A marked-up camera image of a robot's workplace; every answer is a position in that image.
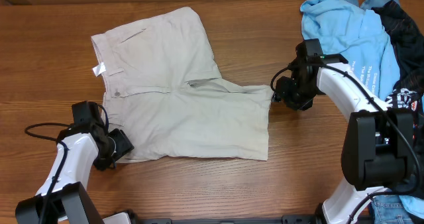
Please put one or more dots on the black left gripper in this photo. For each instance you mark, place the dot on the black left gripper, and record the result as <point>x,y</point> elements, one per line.
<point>124,144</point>

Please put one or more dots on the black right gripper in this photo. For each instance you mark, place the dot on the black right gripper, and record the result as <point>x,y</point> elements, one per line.
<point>282,93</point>

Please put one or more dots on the beige shorts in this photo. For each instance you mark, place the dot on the beige shorts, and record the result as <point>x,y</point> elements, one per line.
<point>164,89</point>

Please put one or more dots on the dark printed t-shirt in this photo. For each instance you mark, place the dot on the dark printed t-shirt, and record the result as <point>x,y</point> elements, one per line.
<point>407,41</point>

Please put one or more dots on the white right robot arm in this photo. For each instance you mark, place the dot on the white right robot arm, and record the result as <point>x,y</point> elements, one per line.
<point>377,157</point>

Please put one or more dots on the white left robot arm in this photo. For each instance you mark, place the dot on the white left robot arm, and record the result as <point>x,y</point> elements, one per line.
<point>63,196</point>

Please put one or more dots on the light blue t-shirt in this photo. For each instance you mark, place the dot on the light blue t-shirt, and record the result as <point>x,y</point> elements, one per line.
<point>342,27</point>

